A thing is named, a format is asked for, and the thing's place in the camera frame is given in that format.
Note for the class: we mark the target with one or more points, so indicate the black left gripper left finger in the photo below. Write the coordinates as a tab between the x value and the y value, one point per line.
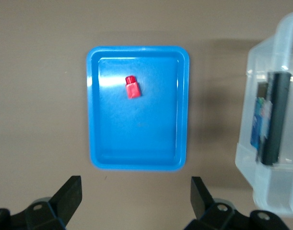
64	198

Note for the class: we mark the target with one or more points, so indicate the clear plastic storage box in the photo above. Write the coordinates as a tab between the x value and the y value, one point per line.
263	60

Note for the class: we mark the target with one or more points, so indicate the brown table cover sheet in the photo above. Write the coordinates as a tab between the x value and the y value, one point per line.
40	95

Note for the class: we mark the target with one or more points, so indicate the red block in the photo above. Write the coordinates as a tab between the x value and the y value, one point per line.
133	89

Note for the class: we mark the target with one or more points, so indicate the blue plastic tray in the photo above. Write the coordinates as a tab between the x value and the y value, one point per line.
141	134

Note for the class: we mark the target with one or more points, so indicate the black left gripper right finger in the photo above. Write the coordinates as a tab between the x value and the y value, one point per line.
203	206

